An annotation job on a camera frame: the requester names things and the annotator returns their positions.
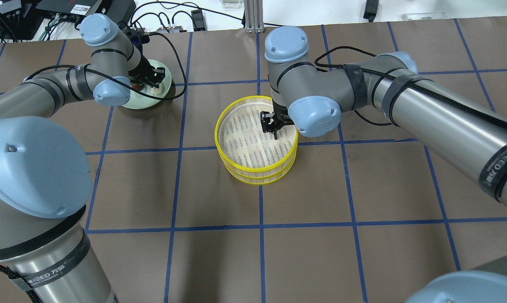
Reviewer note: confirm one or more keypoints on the black computer box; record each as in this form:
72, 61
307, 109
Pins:
76, 10

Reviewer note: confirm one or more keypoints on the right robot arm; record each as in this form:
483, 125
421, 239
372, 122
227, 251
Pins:
312, 96

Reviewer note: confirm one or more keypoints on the light green plate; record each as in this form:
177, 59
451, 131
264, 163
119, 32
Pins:
138, 101

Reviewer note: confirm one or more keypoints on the black power adapter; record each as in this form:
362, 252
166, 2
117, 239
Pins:
198, 20

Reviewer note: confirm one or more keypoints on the dark red bun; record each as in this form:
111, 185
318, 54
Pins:
137, 87

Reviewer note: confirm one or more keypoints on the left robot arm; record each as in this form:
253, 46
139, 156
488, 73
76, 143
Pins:
45, 175

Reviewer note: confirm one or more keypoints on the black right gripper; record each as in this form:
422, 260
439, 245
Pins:
280, 116

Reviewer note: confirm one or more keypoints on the yellow steamer layer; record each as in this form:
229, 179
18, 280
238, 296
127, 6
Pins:
238, 133
260, 175

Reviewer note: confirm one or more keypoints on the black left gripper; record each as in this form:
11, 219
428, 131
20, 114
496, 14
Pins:
145, 68

